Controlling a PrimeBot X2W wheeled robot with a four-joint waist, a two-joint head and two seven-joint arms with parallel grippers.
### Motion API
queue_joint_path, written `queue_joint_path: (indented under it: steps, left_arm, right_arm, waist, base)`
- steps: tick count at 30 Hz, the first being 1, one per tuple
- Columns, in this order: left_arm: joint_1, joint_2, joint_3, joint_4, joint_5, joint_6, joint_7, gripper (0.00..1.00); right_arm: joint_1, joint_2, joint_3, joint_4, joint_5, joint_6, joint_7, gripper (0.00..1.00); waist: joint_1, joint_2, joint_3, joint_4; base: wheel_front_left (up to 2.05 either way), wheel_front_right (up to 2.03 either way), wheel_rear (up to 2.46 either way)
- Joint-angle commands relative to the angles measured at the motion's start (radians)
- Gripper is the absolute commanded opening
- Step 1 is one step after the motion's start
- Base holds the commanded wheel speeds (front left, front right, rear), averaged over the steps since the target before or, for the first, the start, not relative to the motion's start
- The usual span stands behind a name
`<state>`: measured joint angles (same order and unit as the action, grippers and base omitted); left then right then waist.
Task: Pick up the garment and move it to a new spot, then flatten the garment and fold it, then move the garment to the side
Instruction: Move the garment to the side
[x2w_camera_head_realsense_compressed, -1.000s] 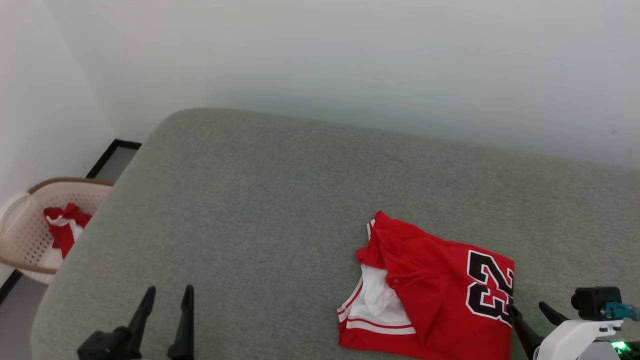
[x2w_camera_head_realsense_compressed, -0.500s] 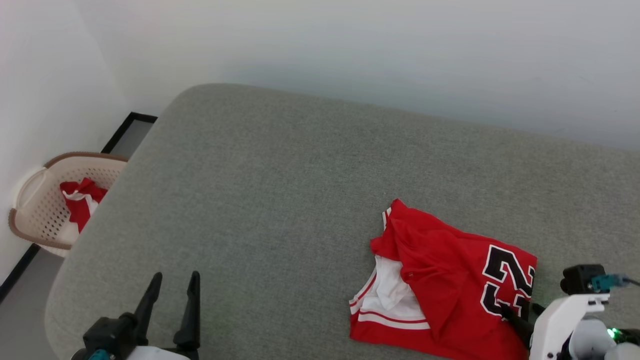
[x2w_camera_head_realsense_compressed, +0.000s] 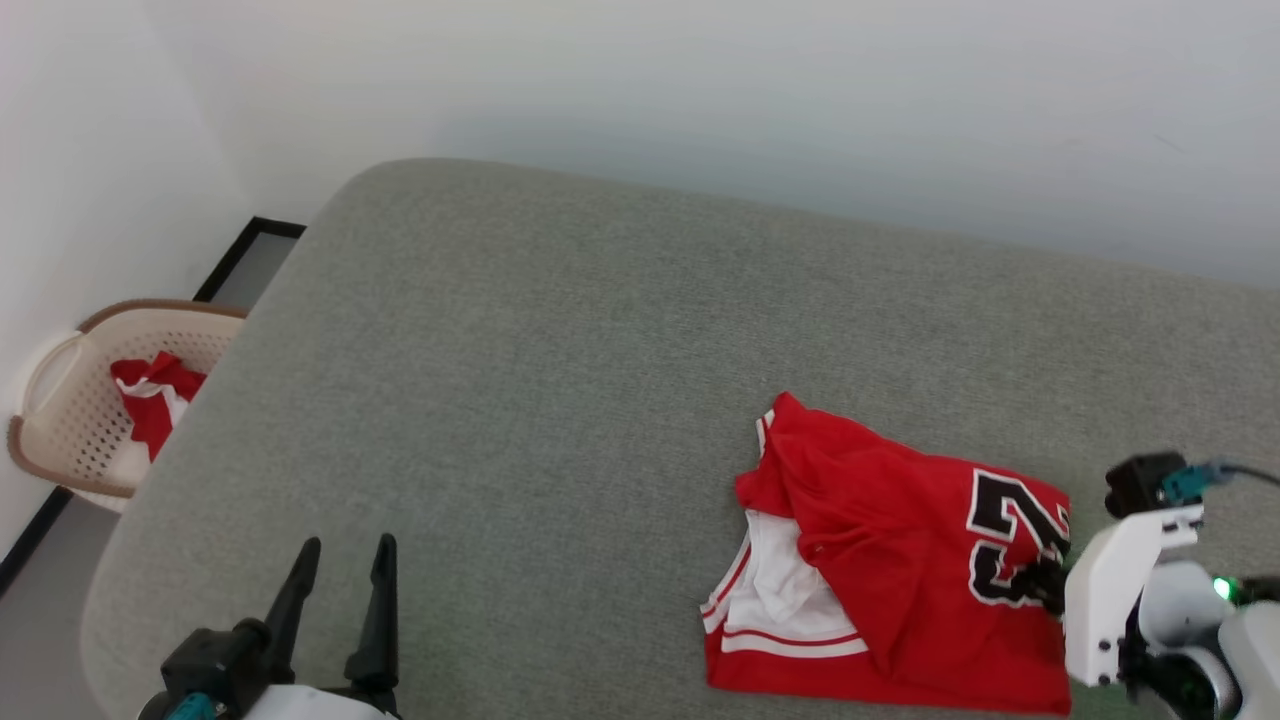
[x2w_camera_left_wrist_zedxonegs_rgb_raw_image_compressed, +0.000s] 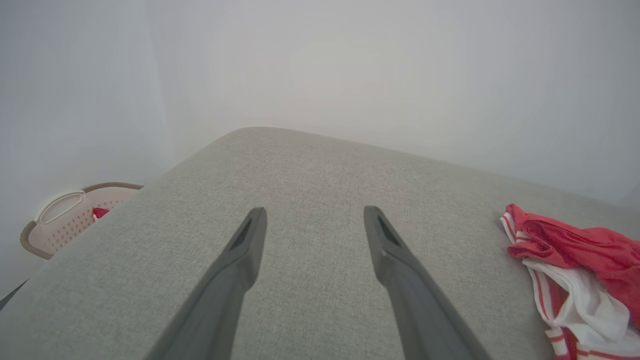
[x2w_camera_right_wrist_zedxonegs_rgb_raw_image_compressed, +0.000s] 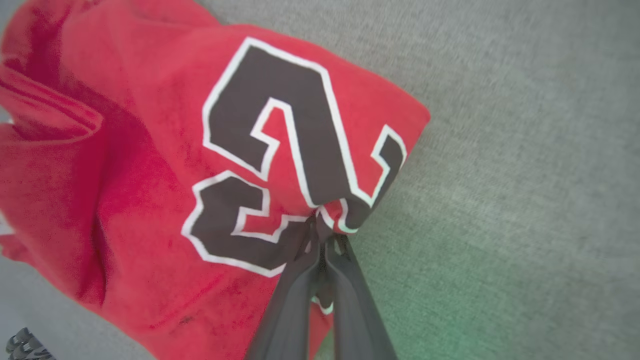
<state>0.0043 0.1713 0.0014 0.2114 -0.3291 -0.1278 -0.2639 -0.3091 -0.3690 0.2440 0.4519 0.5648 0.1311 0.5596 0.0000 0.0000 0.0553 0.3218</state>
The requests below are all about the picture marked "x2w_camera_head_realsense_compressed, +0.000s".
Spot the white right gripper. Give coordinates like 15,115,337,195
1016,503,1233,689

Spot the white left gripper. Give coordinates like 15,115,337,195
238,533,403,720

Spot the red and white basketball jersey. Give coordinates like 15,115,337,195
700,392,1074,717

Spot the red white garment in basket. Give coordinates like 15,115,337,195
108,350,209,464

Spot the beige plastic laundry basket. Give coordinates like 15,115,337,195
8,298,249,514

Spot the grey fabric sofa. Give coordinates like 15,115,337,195
80,157,1280,720

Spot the black floor trim strip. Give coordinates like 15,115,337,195
0,215,308,601

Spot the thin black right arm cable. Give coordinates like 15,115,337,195
1215,460,1280,493

